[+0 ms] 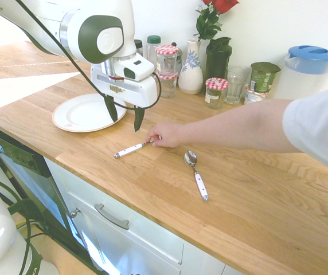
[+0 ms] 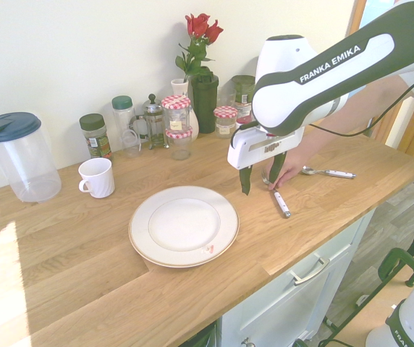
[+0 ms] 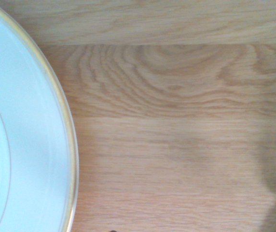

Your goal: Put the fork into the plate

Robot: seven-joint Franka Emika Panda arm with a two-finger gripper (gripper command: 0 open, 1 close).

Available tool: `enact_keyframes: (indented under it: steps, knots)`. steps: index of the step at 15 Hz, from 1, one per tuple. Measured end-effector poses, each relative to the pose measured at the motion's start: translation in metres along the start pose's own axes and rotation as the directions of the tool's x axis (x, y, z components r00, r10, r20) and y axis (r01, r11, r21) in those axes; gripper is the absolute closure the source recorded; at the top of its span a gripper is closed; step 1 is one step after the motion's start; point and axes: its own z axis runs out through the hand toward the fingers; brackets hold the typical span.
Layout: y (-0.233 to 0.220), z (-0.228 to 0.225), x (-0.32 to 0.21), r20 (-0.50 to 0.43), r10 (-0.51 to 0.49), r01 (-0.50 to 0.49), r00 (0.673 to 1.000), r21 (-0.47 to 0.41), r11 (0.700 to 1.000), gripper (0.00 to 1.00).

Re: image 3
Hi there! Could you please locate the white plate with gold rim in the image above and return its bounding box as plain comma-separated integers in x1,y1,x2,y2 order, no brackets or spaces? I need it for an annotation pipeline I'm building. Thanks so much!
0,4,80,232

